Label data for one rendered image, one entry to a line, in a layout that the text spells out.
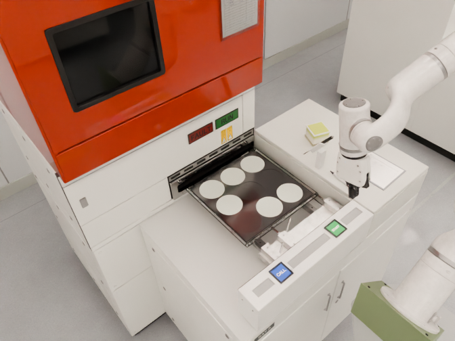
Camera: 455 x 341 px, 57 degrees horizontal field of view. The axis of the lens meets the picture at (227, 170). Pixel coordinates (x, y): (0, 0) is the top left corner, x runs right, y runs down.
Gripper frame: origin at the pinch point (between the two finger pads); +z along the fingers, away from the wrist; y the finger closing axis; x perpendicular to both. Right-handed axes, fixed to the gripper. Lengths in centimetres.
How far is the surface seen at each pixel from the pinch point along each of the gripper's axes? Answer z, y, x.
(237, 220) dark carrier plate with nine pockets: 15.2, -32.9, -24.6
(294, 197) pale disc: 16.4, -27.0, -0.8
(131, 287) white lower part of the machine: 52, -70, -62
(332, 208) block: 18.6, -13.6, 5.6
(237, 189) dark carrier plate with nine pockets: 12.7, -44.1, -14.7
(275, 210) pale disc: 16.4, -27.1, -10.6
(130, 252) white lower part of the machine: 29, -66, -58
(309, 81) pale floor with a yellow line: 75, -182, 174
